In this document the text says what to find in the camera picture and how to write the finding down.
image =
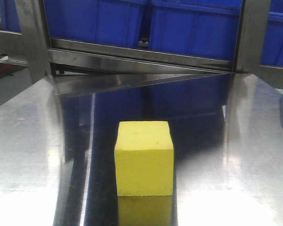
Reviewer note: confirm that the blue plastic bin right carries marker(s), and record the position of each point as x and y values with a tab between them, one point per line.
200	28

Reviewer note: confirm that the blue far right bin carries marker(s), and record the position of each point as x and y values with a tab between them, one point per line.
273	45

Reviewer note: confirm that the blue plastic bin left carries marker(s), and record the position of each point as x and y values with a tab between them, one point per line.
111	22

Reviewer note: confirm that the blue plastic bin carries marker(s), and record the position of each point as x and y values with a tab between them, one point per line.
200	28
111	22

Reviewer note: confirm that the yellow foam block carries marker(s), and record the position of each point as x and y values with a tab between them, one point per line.
144	159

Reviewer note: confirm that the stainless steel shelf frame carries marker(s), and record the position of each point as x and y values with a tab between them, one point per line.
34	48

